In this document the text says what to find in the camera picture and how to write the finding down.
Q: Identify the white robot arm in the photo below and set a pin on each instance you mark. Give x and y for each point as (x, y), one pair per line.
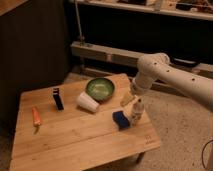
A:
(152, 67)

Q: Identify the black handle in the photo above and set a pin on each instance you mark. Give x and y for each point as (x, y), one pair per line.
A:
(189, 64)

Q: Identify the wooden shelf beam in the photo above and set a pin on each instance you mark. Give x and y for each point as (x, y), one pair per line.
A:
(127, 58)

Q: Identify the metal pole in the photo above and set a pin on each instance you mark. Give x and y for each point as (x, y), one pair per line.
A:
(81, 37)

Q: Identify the black rectangular block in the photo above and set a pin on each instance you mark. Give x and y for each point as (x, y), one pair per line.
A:
(58, 101)

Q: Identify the wooden table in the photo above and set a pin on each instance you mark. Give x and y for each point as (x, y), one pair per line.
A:
(74, 139)

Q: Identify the green ceramic bowl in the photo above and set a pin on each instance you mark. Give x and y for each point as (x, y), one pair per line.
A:
(100, 89)

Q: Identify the blue sponge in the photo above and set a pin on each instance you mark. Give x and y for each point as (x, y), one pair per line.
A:
(121, 120)

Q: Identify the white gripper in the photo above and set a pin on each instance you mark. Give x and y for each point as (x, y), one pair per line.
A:
(129, 96)

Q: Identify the orange carrot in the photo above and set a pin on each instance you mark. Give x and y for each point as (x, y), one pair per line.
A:
(36, 117)

